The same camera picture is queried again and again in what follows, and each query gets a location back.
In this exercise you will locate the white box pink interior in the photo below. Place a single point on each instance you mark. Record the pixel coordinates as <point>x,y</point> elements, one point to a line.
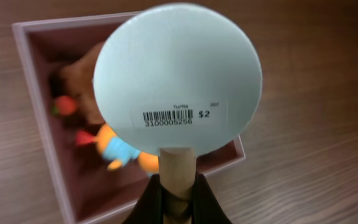
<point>86,191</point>

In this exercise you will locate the brown plush toy with carrot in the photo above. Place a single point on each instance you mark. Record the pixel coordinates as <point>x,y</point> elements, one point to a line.
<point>76,81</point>

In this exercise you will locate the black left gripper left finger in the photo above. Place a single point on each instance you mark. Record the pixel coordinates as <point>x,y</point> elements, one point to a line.
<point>148,209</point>

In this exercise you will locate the white wooden rattle drum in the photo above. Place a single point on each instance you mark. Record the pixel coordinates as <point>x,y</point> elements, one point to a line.
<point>178,81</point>

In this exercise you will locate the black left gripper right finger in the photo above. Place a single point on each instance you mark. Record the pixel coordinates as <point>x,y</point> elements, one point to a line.
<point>205,207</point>

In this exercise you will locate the orange blue duck toy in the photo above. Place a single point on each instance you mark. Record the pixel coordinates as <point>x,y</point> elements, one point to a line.
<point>116,151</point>

